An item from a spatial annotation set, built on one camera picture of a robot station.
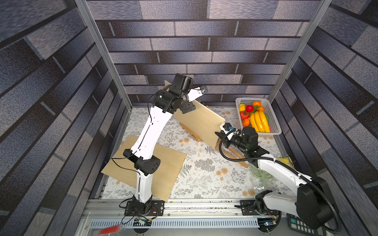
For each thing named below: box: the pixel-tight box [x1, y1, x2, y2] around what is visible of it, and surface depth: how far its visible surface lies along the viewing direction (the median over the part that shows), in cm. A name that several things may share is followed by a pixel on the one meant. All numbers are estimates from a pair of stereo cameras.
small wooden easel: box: [179, 122, 204, 143], surface depth 100 cm
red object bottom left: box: [99, 225, 121, 235], surface depth 70 cm
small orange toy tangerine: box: [242, 118, 251, 127], surface depth 106 cm
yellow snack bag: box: [275, 154, 296, 170], surface depth 87 cm
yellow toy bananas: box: [250, 110, 271, 133], surface depth 101 cm
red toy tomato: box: [239, 111, 250, 120], surface depth 109 cm
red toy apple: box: [245, 104, 255, 113], surface depth 109 cm
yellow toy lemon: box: [238, 103, 246, 112], surface depth 113 cm
